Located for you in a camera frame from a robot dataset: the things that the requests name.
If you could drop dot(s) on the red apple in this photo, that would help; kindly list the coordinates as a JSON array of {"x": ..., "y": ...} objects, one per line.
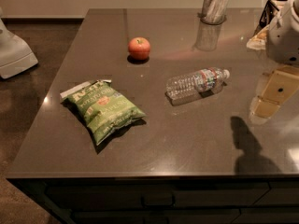
[{"x": 139, "y": 48}]

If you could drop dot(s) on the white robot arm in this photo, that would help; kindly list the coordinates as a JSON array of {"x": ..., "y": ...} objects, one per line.
[{"x": 282, "y": 43}]

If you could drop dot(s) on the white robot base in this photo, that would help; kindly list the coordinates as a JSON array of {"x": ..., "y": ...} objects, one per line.
[{"x": 15, "y": 54}]

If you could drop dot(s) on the clear plastic water bottle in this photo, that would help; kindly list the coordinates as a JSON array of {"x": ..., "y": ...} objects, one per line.
[{"x": 203, "y": 80}]

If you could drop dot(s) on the green potato chip bag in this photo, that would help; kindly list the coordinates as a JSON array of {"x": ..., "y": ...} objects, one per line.
[{"x": 103, "y": 109}]

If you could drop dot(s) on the dark cabinet drawer front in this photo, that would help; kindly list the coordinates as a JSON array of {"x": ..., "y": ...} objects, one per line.
[{"x": 190, "y": 195}]

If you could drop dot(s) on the metallic cylindrical utensil holder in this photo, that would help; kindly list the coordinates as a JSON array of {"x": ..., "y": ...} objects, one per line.
[{"x": 213, "y": 11}]

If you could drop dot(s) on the white snack packet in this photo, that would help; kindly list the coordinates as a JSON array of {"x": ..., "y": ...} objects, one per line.
[{"x": 258, "y": 41}]

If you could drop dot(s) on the black wire basket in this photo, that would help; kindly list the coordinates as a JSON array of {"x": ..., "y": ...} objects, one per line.
[{"x": 271, "y": 9}]

